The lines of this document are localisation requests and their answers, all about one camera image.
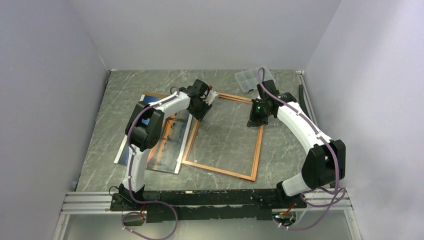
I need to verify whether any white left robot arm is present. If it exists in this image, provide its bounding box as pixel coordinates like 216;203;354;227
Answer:
118;79;220;210

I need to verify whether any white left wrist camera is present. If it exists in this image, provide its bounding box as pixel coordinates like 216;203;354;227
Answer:
205;85;220;105

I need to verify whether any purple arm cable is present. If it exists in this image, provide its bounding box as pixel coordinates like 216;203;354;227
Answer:
256;67;347;232
120;86;179;240

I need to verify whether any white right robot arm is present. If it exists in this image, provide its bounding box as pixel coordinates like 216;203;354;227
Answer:
247;80;346;208

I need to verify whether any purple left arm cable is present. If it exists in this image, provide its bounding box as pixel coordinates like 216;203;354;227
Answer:
120;86;179;240

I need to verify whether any black corrugated hose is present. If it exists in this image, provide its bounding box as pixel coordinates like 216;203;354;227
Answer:
298;84;312;120

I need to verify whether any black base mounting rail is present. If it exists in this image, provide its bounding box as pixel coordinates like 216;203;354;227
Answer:
110;188;307;223

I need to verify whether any clear plastic organizer box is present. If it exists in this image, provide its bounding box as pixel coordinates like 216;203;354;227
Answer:
234;67;259;94

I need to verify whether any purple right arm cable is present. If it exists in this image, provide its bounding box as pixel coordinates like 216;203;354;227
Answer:
256;67;347;232

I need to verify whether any orange wooden picture frame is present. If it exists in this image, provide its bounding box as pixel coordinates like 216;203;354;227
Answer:
181;93;264;183

